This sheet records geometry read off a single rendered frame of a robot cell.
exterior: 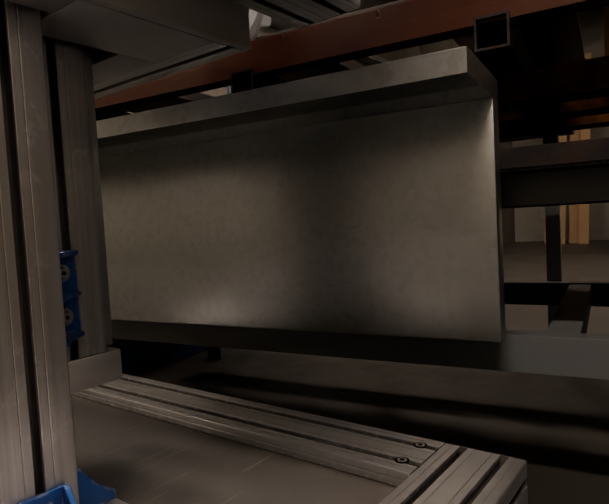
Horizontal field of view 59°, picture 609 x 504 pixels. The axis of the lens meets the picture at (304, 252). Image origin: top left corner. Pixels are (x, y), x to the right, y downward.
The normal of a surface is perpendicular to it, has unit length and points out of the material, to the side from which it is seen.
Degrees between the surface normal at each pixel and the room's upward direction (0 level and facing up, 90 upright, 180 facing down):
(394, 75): 90
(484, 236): 90
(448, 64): 90
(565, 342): 90
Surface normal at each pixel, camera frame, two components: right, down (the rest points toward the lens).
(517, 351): -0.49, 0.07
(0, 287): 0.79, -0.01
